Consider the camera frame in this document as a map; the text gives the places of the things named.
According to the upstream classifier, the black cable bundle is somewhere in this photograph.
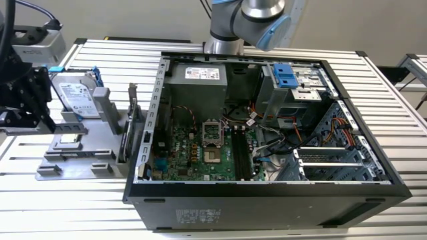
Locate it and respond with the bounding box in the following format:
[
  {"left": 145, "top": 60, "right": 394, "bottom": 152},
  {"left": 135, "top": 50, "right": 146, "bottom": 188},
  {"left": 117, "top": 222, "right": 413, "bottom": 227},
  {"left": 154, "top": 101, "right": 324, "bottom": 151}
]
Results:
[{"left": 261, "top": 123, "right": 322, "bottom": 157}]

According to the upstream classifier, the grey power supply unit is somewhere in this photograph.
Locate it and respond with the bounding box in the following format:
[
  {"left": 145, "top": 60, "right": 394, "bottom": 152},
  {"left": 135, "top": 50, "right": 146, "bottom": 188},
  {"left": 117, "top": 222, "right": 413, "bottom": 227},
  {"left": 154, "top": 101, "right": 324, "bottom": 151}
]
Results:
[{"left": 163, "top": 62, "right": 230, "bottom": 118}]

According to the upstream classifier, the blue plastic drive latch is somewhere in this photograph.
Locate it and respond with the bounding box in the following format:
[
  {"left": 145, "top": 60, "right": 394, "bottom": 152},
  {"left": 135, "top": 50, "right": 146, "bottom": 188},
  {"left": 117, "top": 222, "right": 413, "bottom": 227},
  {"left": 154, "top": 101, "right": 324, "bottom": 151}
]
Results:
[{"left": 272, "top": 63, "right": 298, "bottom": 89}]

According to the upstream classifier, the black camera cable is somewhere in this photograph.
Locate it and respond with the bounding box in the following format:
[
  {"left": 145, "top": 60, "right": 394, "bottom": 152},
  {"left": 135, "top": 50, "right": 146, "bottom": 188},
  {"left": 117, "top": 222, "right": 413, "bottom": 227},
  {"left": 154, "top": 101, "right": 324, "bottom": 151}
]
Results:
[
  {"left": 14, "top": 0, "right": 63, "bottom": 31},
  {"left": 0, "top": 0, "right": 17, "bottom": 61}
]

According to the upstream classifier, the black open PC case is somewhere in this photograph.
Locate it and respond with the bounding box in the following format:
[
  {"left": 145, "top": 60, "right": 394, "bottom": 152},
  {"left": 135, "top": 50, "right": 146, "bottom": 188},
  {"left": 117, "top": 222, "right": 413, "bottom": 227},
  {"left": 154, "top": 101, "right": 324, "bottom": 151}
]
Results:
[{"left": 121, "top": 51, "right": 413, "bottom": 232}]

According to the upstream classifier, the orange red wire bundle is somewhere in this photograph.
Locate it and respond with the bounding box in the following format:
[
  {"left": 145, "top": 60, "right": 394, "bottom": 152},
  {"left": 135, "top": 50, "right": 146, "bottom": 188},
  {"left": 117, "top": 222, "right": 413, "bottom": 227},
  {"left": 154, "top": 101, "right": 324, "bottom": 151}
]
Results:
[{"left": 320, "top": 117, "right": 357, "bottom": 151}]

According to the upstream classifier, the hard disk in blue carrier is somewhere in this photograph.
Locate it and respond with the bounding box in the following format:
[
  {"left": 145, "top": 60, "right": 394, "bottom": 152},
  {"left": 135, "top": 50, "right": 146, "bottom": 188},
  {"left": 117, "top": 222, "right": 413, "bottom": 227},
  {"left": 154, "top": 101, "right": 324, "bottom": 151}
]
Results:
[{"left": 47, "top": 64, "right": 105, "bottom": 123}]

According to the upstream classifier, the graphics card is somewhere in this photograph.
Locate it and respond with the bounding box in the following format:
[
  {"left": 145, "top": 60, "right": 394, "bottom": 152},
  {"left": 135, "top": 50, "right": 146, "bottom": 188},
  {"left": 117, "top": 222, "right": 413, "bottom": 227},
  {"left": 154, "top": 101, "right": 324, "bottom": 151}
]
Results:
[{"left": 117, "top": 82, "right": 139, "bottom": 163}]

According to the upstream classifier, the grey parts rack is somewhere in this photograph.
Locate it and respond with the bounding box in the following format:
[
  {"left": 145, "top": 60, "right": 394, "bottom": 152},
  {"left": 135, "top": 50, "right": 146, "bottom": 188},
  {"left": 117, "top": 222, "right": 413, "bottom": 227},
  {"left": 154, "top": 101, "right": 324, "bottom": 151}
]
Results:
[{"left": 34, "top": 87, "right": 149, "bottom": 181}]

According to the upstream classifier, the metal socket cover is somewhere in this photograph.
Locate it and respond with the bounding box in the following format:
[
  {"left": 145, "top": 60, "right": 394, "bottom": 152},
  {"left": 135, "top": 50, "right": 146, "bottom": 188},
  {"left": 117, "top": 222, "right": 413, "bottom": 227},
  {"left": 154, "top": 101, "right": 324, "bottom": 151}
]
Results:
[{"left": 201, "top": 119, "right": 224, "bottom": 148}]

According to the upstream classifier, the silver CPU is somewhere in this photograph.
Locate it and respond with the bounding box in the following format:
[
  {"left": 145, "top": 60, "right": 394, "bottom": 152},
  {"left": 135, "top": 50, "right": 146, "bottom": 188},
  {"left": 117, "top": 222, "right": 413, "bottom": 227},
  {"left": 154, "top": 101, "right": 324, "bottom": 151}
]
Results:
[{"left": 58, "top": 133, "right": 82, "bottom": 144}]

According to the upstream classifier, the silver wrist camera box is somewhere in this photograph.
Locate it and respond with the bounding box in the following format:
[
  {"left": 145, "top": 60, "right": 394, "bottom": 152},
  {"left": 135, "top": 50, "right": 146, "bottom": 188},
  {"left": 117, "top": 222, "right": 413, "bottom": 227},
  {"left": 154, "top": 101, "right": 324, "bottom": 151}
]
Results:
[{"left": 10, "top": 24, "right": 66, "bottom": 65}]

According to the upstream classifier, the slatted metal side table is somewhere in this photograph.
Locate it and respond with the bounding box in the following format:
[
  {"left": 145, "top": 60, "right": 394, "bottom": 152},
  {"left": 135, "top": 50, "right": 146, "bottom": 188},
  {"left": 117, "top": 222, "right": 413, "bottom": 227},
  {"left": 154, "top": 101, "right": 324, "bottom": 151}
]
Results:
[{"left": 394, "top": 53, "right": 427, "bottom": 92}]

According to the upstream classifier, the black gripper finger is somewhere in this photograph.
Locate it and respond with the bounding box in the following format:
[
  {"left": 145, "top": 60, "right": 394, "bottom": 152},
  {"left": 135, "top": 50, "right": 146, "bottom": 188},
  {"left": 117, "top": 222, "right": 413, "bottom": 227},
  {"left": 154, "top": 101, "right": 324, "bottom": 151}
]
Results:
[{"left": 30, "top": 66, "right": 57, "bottom": 135}]

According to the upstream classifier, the blue port block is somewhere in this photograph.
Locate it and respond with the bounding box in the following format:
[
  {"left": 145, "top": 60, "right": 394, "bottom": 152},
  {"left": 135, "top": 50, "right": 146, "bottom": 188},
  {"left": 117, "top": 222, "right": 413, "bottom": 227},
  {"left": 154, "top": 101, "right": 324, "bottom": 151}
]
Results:
[{"left": 153, "top": 157, "right": 167, "bottom": 174}]

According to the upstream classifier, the CPU socket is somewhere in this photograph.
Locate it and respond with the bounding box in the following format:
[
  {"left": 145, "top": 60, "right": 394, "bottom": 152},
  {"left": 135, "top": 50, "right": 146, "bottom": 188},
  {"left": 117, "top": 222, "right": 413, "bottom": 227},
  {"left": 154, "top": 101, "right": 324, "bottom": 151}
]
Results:
[{"left": 202, "top": 147, "right": 224, "bottom": 163}]

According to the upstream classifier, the green motherboard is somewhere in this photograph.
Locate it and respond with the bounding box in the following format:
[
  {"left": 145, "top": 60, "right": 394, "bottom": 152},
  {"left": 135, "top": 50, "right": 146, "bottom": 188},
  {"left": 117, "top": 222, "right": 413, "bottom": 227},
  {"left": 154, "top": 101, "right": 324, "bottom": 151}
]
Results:
[{"left": 150, "top": 122, "right": 268, "bottom": 182}]

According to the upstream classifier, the silver expansion slot cover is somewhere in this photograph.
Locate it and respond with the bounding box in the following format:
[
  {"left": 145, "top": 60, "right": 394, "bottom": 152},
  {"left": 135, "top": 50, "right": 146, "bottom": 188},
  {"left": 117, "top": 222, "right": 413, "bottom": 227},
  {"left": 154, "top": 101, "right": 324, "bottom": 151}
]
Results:
[
  {"left": 298, "top": 162, "right": 364, "bottom": 168},
  {"left": 297, "top": 146, "right": 348, "bottom": 152}
]

